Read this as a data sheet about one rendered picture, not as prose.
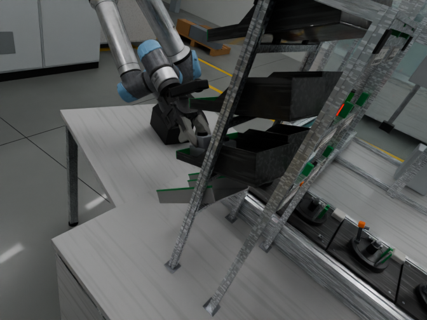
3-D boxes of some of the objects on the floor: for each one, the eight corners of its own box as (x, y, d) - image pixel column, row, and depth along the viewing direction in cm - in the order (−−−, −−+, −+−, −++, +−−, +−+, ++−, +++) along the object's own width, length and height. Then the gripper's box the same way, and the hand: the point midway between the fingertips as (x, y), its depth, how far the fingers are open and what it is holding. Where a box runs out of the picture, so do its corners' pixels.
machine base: (237, 211, 238) (278, 129, 189) (271, 185, 283) (310, 113, 234) (394, 340, 183) (509, 272, 134) (404, 282, 229) (492, 215, 180)
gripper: (176, 96, 88) (206, 152, 84) (145, 98, 80) (176, 160, 76) (189, 79, 82) (222, 138, 78) (157, 79, 74) (192, 145, 70)
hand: (203, 140), depth 75 cm, fingers closed on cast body, 4 cm apart
